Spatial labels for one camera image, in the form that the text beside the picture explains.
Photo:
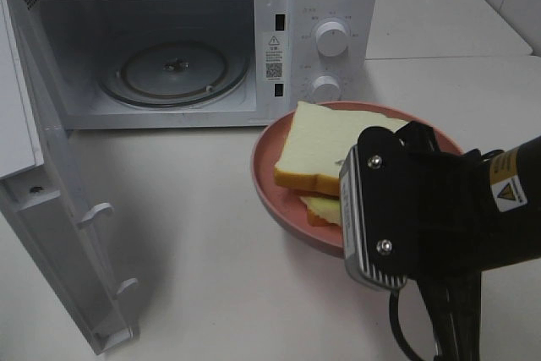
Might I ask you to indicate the white microwave door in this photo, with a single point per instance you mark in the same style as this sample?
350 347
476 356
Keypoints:
43 197

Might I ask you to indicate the upper white power knob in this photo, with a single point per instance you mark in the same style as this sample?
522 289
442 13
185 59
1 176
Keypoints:
331 37

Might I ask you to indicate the pink round plate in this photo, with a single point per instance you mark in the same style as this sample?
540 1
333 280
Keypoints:
283 204

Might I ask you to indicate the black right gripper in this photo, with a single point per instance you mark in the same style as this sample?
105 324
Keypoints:
457 233

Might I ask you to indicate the white warning label sticker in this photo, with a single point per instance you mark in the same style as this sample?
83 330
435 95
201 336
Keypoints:
273 53

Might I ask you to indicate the white microwave oven body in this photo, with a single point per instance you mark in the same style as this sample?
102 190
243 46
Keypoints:
76 33

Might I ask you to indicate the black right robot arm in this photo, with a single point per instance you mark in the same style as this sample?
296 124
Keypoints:
514 180

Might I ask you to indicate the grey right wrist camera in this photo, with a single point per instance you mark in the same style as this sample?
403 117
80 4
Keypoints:
380 237

